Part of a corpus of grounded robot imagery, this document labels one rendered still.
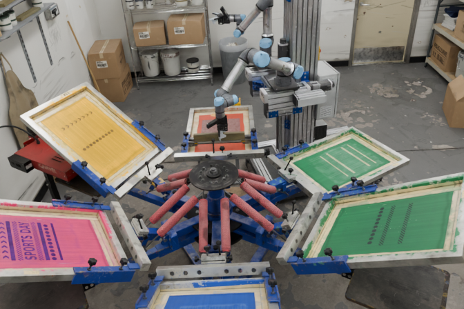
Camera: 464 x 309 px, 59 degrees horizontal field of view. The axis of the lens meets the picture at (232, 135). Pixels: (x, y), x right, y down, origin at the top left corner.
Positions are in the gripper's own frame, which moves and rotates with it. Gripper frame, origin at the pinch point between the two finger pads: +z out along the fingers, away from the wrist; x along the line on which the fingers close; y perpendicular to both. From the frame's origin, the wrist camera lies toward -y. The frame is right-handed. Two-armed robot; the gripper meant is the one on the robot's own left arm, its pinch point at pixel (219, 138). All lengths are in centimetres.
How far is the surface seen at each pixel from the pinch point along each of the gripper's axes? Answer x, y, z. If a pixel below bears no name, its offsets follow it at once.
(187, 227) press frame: -93, -18, 4
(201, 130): 30.5, -17.3, 10.0
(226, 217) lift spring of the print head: -106, 7, -15
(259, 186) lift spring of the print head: -73, 27, -9
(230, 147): 1.2, 8.5, 10.0
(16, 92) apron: 81, -195, -12
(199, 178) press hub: -83, -9, -26
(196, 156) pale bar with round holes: -21.1, -17.2, 1.5
